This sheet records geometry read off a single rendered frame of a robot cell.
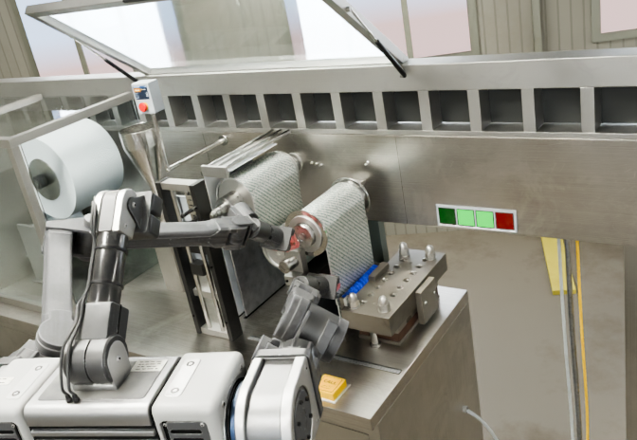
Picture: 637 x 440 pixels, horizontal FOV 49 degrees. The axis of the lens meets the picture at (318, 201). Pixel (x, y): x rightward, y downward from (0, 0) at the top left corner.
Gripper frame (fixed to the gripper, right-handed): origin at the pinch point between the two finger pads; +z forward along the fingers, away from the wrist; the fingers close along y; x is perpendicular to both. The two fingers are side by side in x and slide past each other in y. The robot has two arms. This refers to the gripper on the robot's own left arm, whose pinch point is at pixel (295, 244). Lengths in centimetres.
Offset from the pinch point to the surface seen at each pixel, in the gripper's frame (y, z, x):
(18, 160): -93, -37, 10
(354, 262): 6.6, 22.7, 0.3
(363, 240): 6.4, 25.1, 7.8
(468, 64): 41, 5, 56
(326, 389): 18.5, 4.2, -37.1
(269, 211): -16.6, 4.7, 9.7
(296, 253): -1.0, 2.7, -2.3
